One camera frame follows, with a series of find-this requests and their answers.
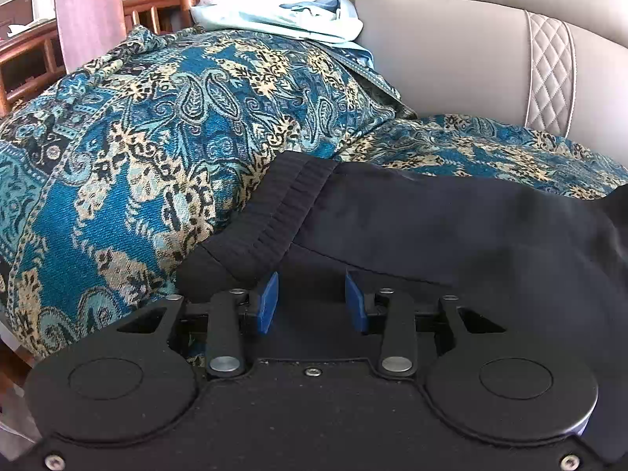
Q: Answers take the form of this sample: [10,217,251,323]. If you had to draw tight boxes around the black pants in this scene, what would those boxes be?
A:
[175,152,627,460]

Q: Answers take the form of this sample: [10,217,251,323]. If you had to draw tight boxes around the blue paisley sofa throw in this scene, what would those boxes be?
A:
[1,27,627,358]

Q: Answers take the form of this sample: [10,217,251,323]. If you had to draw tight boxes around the light blue folded clothes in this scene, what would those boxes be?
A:
[190,0,374,68]

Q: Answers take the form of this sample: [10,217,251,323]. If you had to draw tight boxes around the wooden furniture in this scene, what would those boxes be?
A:
[1,0,198,116]

